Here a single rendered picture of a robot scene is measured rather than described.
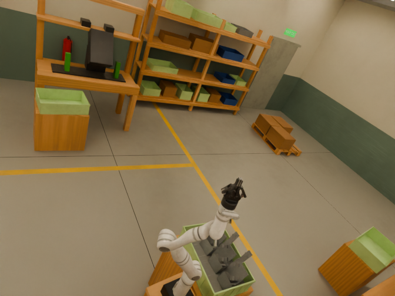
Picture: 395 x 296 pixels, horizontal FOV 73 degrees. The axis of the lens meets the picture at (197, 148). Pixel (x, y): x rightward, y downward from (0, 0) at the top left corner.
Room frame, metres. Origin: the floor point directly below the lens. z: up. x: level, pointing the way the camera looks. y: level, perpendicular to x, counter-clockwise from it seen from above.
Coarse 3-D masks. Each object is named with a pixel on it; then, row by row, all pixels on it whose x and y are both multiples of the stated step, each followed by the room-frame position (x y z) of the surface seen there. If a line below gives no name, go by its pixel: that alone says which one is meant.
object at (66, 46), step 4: (68, 36) 4.71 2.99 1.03; (64, 40) 4.65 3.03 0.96; (68, 40) 4.68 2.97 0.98; (64, 44) 4.65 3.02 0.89; (68, 44) 4.67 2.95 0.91; (64, 48) 4.65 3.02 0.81; (68, 48) 4.67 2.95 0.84; (64, 52) 4.65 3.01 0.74; (64, 56) 4.65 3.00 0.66; (64, 60) 4.65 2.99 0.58
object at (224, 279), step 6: (246, 252) 1.56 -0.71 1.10; (240, 258) 1.53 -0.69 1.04; (246, 258) 1.52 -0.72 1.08; (240, 264) 1.49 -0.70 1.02; (228, 270) 1.48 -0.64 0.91; (234, 270) 1.47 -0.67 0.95; (240, 270) 1.46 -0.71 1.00; (222, 276) 1.41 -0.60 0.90; (228, 276) 1.42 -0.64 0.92; (234, 276) 1.43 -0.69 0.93; (240, 276) 1.42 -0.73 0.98; (246, 276) 1.42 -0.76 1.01; (222, 282) 1.37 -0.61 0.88; (228, 282) 1.37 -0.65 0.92; (234, 282) 1.39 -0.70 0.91; (222, 288) 1.34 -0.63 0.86
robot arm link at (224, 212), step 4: (220, 204) 0.99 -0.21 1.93; (220, 208) 0.97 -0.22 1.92; (224, 208) 0.96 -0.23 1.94; (220, 212) 0.97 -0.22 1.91; (224, 212) 0.94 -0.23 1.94; (228, 212) 0.95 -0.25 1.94; (232, 212) 0.96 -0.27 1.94; (224, 216) 0.92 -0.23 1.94; (228, 216) 0.92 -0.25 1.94; (232, 216) 0.93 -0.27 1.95; (236, 216) 0.94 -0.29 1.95
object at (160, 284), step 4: (172, 276) 1.27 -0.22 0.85; (176, 276) 1.29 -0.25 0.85; (180, 276) 1.30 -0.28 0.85; (164, 280) 1.21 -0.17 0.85; (168, 280) 1.23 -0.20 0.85; (172, 280) 1.24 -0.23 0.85; (156, 284) 1.16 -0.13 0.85; (160, 284) 1.17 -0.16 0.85; (148, 288) 1.11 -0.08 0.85; (152, 288) 1.12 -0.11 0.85; (156, 288) 1.13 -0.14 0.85; (160, 288) 1.14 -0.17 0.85; (148, 292) 1.08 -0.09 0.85; (152, 292) 1.09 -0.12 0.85; (156, 292) 1.10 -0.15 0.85; (160, 292) 1.12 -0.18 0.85
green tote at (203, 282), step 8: (200, 224) 1.78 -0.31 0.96; (184, 232) 1.64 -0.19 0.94; (224, 232) 1.84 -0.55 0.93; (224, 240) 1.80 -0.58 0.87; (192, 248) 1.50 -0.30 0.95; (192, 256) 1.48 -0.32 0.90; (240, 256) 1.63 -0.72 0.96; (200, 264) 1.39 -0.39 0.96; (248, 272) 1.51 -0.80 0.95; (200, 280) 1.33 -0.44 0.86; (208, 280) 1.29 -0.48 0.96; (248, 280) 1.48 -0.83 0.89; (200, 288) 1.29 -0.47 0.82; (208, 288) 1.25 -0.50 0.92; (232, 288) 1.30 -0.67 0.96; (240, 288) 1.37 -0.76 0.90; (248, 288) 1.45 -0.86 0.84
